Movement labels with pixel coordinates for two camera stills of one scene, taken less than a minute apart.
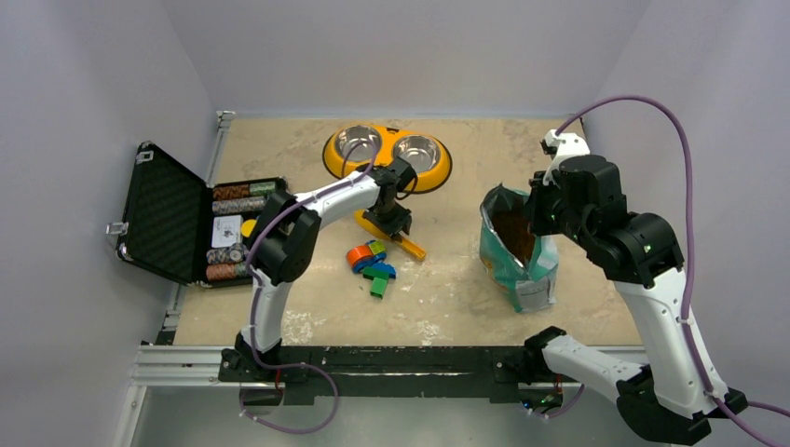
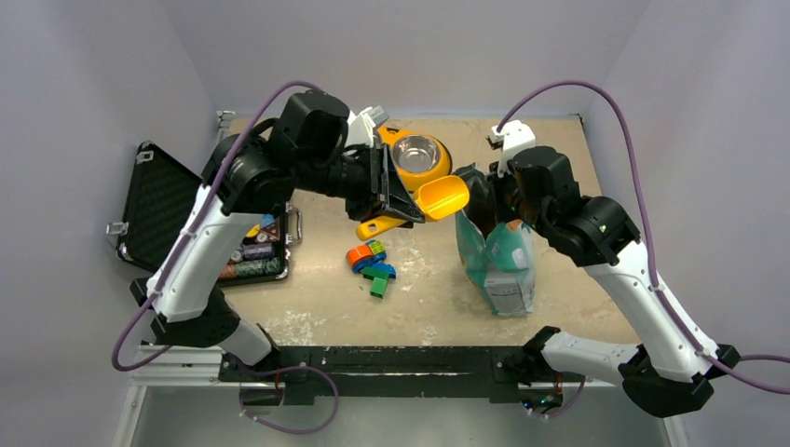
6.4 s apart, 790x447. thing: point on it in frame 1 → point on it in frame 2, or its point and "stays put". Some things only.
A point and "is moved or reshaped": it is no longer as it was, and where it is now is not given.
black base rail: [513, 374] stays put
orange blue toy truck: [363, 256] stays put
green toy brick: [379, 281] stays put
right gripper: [539, 191] → [497, 183]
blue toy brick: [386, 267] stays put
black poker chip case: [179, 223] stays put
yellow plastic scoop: [414, 250] → [436, 200]
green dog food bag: [522, 264] is moved or reshaped
